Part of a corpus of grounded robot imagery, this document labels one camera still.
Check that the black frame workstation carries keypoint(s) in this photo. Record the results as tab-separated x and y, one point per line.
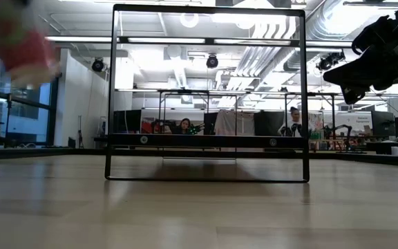
333	114

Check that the white cup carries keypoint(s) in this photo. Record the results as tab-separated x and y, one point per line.
395	150

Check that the red printed box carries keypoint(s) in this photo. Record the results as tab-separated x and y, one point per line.
147	126

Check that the long light strip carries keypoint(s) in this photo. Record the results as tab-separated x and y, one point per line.
78	38

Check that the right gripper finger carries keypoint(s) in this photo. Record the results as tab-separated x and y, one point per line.
361	74

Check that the black tripod stand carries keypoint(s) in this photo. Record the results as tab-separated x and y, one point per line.
8	121

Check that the black track light cluster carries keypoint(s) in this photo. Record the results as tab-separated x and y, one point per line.
330	60

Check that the thin black tripod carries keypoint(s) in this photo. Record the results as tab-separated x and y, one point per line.
80	135

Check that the glass window wall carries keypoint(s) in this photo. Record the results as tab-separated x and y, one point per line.
26	117

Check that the black spotlight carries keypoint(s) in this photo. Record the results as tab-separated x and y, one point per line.
97	65
212	61

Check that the white sign board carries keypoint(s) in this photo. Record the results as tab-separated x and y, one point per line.
356	121

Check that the small black box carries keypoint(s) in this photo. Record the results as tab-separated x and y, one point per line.
71	142

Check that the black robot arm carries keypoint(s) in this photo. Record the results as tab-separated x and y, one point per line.
349	136

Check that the beige cloth cover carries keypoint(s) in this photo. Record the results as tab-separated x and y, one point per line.
233	122

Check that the person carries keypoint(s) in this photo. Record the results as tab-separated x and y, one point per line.
294	121
184	125

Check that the robot arm with green lights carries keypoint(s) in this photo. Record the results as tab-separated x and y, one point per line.
196	129

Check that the white pink beverage can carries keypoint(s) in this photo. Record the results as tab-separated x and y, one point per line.
23	52

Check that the black metal wood shelf rack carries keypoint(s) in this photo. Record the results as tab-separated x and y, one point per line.
206	140

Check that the black aluminium table frame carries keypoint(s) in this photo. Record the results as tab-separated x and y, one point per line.
47	152

